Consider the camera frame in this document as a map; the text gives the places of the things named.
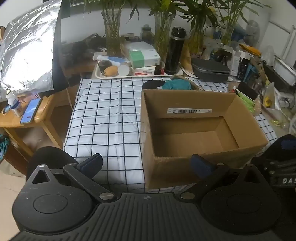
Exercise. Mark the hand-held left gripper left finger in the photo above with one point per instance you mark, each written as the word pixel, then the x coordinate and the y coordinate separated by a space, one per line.
pixel 92 162

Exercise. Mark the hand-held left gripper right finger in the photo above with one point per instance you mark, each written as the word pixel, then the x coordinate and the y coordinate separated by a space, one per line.
pixel 201 163

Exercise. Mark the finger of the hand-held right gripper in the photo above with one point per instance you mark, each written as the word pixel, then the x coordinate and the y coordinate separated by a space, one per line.
pixel 287 144
pixel 272 168

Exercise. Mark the brown cardboard box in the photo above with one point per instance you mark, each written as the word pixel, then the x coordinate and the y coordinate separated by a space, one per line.
pixel 185 139

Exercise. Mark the teal bath pouf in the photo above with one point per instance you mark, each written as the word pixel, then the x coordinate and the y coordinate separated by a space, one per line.
pixel 178 84

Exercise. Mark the yellow tape measure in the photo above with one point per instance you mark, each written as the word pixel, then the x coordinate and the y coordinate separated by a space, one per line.
pixel 268 102

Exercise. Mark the white black checkered tablecloth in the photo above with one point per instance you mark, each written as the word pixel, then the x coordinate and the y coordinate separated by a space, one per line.
pixel 104 115

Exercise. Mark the green wipes packs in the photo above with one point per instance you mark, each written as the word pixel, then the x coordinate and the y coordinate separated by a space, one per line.
pixel 247 103

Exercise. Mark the black square card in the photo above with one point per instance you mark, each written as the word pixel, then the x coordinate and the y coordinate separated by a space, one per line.
pixel 247 90

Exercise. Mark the wooden side table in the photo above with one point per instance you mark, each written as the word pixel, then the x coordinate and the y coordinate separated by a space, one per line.
pixel 44 115

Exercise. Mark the white storage crate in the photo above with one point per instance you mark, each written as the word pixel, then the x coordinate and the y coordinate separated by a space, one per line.
pixel 285 67

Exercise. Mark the blue smartphone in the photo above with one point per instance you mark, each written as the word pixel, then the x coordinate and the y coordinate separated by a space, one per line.
pixel 31 111

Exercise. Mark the blue carton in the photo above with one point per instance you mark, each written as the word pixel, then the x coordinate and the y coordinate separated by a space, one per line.
pixel 251 71

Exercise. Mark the black carton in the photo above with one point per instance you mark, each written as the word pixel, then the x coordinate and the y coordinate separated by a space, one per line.
pixel 242 69

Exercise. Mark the white tray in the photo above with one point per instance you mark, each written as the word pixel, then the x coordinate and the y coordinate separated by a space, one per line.
pixel 99 74

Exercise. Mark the dark flat object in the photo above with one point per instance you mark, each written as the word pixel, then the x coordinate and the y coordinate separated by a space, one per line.
pixel 152 85

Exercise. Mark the tan coin pouch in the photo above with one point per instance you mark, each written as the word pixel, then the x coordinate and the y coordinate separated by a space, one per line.
pixel 111 71

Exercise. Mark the grey zip case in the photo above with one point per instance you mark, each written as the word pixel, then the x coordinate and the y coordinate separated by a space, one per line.
pixel 208 69

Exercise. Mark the black tape roll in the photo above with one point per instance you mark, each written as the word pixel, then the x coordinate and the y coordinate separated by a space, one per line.
pixel 104 66

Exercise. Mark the white carton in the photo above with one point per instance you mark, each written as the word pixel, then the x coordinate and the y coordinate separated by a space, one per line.
pixel 235 62

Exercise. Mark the white round jar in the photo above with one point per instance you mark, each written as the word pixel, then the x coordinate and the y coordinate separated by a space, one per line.
pixel 124 69

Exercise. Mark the wooden shelf unit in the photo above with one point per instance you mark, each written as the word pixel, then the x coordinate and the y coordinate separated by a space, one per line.
pixel 78 62

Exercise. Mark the yellow orange pouch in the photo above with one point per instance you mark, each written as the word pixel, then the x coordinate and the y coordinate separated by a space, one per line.
pixel 251 49

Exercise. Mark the white pill bottle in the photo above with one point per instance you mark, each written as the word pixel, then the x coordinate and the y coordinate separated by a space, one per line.
pixel 12 99

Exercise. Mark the brown paper bag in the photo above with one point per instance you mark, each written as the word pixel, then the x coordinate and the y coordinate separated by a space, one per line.
pixel 186 60

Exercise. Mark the red white flat box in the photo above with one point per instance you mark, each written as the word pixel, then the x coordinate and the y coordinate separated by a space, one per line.
pixel 145 70

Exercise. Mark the black mini tripod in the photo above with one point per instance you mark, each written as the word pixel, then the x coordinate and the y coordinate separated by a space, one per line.
pixel 222 56

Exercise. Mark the printed plastic bag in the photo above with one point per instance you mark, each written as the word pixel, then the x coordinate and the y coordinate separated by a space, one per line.
pixel 214 51

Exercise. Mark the black thermos bottle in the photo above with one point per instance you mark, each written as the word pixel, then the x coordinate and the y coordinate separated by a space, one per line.
pixel 174 53

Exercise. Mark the green white tissue box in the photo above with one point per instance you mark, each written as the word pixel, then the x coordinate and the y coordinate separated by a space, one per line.
pixel 143 58

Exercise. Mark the bamboo in glass vase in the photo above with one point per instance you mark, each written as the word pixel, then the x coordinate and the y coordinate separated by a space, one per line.
pixel 229 34
pixel 196 39
pixel 112 34
pixel 163 37

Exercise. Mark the white plastic package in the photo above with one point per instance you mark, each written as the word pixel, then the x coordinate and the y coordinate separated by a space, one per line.
pixel 138 46

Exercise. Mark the silver foil reflector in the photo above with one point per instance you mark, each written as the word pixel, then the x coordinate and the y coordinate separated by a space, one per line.
pixel 27 51

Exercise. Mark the dark glass jar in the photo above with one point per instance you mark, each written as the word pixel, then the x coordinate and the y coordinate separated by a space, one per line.
pixel 146 31

